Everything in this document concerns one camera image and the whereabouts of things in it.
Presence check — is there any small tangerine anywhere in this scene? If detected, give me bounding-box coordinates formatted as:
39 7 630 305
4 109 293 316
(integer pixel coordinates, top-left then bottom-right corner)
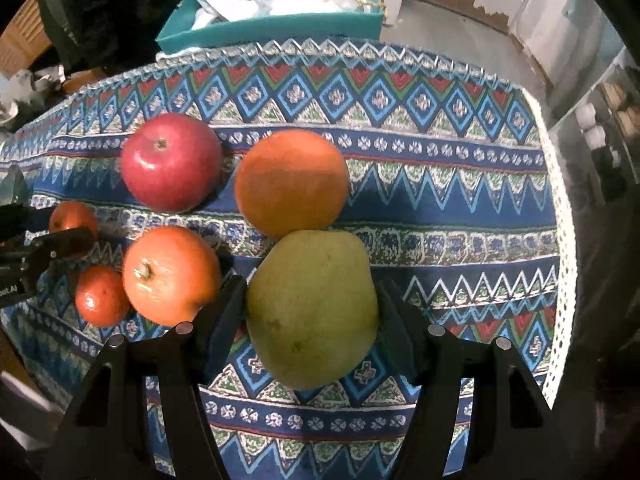
49 200 98 240
75 266 130 328

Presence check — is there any bright red apple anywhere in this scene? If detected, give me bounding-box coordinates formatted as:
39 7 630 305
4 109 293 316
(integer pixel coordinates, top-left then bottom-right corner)
120 113 224 214

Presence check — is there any large orange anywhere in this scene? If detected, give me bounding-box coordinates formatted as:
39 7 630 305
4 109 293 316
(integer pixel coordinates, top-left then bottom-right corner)
234 129 349 238

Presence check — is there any yellow green pear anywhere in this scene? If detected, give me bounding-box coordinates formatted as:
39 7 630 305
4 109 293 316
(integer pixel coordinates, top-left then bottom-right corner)
245 230 378 390

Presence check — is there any green glass fruit bowl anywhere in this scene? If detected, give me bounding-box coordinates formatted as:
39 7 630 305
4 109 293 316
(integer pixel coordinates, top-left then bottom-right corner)
0 165 29 206

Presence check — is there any white grey clothes pile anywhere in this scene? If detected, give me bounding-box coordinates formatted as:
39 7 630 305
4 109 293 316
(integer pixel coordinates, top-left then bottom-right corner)
1 65 65 132

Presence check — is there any black hanging jacket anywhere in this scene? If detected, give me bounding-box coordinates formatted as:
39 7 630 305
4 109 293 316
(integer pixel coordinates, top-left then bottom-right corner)
37 0 181 75

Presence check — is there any teal cardboard box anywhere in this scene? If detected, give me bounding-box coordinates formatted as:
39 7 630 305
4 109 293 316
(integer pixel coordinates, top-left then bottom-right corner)
156 0 385 54

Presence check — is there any patterned blue tablecloth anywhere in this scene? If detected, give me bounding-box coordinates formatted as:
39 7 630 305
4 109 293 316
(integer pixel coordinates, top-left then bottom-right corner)
1 39 577 479

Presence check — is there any grey shoe rack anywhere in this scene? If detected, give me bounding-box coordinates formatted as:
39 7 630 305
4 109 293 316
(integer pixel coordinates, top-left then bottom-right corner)
550 50 639 212

